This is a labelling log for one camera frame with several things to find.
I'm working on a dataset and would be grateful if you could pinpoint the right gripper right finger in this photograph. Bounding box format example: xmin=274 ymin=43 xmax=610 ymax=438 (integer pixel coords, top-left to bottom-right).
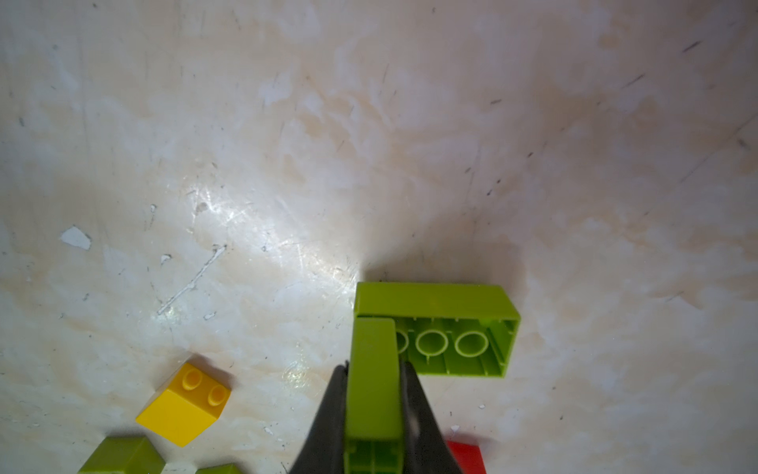
xmin=400 ymin=361 xmax=462 ymax=474

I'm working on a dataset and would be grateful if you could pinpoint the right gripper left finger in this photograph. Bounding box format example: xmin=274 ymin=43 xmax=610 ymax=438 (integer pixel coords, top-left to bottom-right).
xmin=288 ymin=363 xmax=349 ymax=474

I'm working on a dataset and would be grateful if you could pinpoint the small green lego brick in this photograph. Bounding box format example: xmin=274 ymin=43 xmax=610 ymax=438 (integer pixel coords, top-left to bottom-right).
xmin=343 ymin=318 xmax=405 ymax=473

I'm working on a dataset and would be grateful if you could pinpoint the long green lego brick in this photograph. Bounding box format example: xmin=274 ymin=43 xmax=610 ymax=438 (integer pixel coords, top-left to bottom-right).
xmin=353 ymin=282 xmax=521 ymax=378

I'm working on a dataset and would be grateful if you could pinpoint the yellow lego brick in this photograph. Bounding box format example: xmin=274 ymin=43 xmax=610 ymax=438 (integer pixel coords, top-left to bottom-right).
xmin=135 ymin=363 xmax=231 ymax=448

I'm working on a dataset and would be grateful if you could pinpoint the red lego brick upper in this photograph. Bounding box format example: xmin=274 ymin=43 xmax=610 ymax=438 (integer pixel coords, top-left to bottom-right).
xmin=446 ymin=440 xmax=487 ymax=474

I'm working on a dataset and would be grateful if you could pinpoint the green lego brick lower right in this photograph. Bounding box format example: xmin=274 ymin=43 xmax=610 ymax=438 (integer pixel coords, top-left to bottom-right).
xmin=195 ymin=463 xmax=242 ymax=474

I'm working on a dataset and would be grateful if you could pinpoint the green lego brick lower left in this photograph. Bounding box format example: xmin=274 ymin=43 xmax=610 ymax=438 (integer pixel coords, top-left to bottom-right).
xmin=79 ymin=436 xmax=166 ymax=474

